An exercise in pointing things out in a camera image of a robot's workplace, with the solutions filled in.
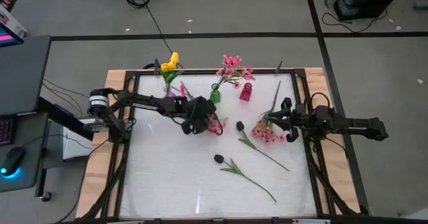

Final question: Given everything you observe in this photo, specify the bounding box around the black tulip stem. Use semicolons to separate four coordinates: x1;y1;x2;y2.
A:
213;154;278;204

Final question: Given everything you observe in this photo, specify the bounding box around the black caster wheel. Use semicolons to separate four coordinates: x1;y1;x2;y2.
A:
39;190;54;203

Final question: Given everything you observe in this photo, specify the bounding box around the backlit keyboard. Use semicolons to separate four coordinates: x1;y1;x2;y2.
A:
0;116;16;147

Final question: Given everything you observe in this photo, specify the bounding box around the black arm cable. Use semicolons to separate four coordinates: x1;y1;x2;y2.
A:
203;112;224;137
302;92;331;113

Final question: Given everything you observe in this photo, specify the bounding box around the red glass vase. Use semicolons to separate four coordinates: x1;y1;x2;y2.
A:
239;82;253;102

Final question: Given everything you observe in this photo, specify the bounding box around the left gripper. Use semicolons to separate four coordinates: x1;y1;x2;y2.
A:
180;96;218;136

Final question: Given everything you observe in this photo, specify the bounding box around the green glass vase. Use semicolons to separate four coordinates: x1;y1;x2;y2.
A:
209;82;222;104

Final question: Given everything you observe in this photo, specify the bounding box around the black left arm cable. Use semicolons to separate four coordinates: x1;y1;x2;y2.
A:
203;112;224;137

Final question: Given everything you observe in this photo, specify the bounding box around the desk computer monitor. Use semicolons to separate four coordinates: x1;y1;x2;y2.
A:
0;20;25;48

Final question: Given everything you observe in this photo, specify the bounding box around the black computer mouse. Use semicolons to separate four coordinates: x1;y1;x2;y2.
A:
1;146;27;177

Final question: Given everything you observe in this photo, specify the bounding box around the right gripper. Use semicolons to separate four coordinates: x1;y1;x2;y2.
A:
268;98;315;144

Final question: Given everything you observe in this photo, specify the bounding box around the black metal table frame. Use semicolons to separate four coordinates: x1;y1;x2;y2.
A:
80;68;372;224

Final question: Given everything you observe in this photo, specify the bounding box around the white cardboard box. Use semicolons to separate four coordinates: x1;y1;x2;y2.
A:
0;3;28;38

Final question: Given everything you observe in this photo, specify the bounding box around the pink artificial flower bunch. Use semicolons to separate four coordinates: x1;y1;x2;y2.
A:
250;80;288;147
180;81;230;136
213;53;257;91

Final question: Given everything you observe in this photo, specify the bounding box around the grey desk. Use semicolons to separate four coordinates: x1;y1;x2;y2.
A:
0;35;51;194

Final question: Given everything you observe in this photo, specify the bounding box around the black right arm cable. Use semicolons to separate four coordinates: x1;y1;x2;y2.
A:
302;92;331;113

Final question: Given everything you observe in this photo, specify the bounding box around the black floor cable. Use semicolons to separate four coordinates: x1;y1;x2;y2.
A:
124;0;175;54

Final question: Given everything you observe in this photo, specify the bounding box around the yellow artificial tulip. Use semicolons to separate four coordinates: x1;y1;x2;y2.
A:
159;62;177;88
167;60;178;88
166;51;185;88

